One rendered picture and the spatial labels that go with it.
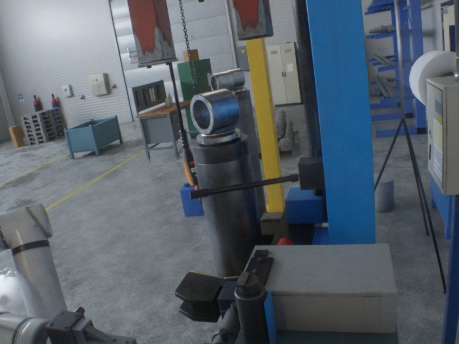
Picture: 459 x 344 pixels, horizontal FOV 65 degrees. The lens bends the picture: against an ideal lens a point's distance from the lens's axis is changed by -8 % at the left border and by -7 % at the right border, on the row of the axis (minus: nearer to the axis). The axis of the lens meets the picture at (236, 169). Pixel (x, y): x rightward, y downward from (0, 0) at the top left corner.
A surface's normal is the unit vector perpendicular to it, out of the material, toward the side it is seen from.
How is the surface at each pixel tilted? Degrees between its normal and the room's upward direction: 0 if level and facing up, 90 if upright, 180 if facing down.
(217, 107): 76
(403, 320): 0
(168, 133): 90
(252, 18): 90
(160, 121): 90
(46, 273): 63
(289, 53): 90
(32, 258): 58
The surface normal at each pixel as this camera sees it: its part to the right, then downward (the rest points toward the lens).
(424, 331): -0.15, -0.94
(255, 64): -0.27, 0.33
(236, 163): 0.45, 0.19
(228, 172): 0.14, 0.27
